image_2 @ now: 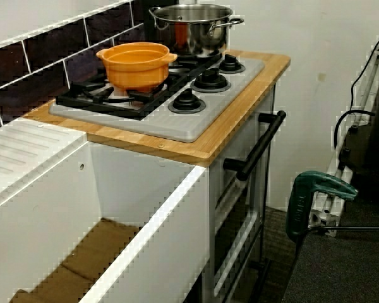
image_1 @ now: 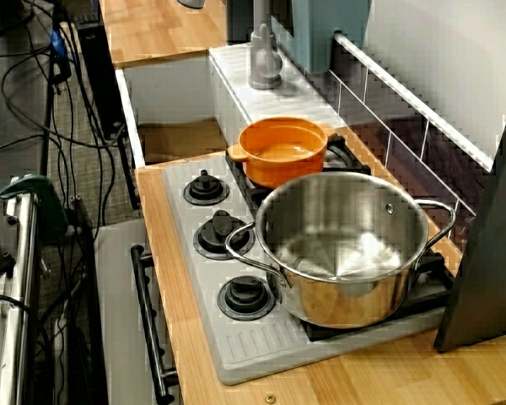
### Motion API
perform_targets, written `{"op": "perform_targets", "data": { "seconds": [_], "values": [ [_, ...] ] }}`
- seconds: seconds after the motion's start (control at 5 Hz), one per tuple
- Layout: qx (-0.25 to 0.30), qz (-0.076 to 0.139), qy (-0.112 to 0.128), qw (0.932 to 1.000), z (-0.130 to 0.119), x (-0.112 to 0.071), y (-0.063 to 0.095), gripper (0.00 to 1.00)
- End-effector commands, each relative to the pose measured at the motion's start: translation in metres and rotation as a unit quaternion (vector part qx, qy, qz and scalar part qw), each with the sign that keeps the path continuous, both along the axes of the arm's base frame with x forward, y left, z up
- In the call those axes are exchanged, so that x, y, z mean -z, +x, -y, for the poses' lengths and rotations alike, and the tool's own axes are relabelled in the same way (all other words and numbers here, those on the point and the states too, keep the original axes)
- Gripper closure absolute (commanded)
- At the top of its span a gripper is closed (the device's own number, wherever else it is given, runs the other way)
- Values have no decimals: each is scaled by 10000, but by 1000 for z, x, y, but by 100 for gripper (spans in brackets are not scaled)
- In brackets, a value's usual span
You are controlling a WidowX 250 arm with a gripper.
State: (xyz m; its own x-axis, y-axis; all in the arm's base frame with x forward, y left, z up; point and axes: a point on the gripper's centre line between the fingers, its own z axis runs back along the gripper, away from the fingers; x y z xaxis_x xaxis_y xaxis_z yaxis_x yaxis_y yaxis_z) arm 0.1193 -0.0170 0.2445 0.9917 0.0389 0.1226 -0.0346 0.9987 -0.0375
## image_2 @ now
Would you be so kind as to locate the black burner grate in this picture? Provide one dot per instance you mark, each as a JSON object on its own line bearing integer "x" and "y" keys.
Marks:
{"x": 189, "y": 64}
{"x": 113, "y": 109}

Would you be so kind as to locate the orange plastic toy pot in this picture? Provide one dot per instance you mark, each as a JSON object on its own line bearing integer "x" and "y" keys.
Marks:
{"x": 135, "y": 72}

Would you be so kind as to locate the black equipment block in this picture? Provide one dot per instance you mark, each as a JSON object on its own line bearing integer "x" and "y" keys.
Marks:
{"x": 372, "y": 142}

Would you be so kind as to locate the white toy oven cabinet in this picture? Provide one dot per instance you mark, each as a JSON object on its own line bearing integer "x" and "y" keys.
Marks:
{"x": 251, "y": 132}

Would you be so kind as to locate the black stove knob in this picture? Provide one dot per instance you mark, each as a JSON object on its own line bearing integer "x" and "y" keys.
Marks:
{"x": 210, "y": 79}
{"x": 231, "y": 63}
{"x": 186, "y": 101}

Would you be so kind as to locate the brown cardboard sheet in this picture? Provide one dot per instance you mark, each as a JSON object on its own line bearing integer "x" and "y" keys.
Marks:
{"x": 91, "y": 252}

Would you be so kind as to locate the grey toy stove plate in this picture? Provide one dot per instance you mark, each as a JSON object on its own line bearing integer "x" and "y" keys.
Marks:
{"x": 189, "y": 123}

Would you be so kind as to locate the stainless steel cooking pot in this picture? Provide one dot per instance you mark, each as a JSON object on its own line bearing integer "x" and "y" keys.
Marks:
{"x": 202, "y": 31}

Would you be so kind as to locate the dark tile backsplash panel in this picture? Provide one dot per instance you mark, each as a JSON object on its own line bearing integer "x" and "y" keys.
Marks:
{"x": 50, "y": 47}

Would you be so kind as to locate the wooden kitchen countertop board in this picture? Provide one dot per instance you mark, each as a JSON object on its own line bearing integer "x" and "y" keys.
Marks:
{"x": 233, "y": 126}

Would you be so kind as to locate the white toy sink basin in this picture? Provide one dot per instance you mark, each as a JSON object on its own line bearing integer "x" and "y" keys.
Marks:
{"x": 164, "y": 252}

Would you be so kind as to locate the aluminium frame rail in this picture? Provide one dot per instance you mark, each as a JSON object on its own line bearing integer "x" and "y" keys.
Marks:
{"x": 338, "y": 176}

